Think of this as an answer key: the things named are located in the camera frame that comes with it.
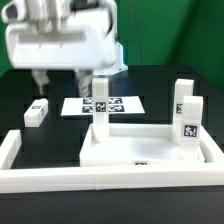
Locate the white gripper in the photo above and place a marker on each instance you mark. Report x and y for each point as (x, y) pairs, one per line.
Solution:
(56, 34)

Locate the white desk top tray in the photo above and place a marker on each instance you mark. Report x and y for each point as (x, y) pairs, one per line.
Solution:
(131, 144)

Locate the black tag marker plate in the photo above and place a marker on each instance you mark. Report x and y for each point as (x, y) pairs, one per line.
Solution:
(117, 105)

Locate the white U-shaped obstacle fence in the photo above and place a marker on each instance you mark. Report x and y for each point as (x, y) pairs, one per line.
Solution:
(13, 180)

